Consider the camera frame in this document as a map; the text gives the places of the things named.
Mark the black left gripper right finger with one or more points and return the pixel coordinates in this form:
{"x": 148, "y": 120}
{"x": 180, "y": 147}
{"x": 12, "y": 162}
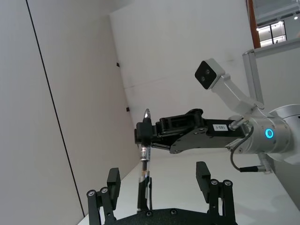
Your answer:
{"x": 203, "y": 178}

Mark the brown wooden frame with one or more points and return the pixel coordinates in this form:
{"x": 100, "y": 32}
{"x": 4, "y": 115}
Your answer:
{"x": 254, "y": 23}

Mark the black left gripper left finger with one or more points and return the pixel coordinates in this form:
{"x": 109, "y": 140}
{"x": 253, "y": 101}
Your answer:
{"x": 113, "y": 187}

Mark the grey striped post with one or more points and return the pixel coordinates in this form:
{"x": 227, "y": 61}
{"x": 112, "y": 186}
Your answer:
{"x": 254, "y": 75}

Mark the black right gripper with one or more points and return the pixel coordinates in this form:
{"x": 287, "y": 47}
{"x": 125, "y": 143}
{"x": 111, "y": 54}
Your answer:
{"x": 206, "y": 138}

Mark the pale grey partition panel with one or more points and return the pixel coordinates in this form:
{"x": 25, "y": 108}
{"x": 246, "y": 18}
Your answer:
{"x": 279, "y": 70}

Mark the clear pen with silver clip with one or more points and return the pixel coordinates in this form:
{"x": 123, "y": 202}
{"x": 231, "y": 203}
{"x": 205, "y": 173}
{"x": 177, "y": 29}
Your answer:
{"x": 144, "y": 164}

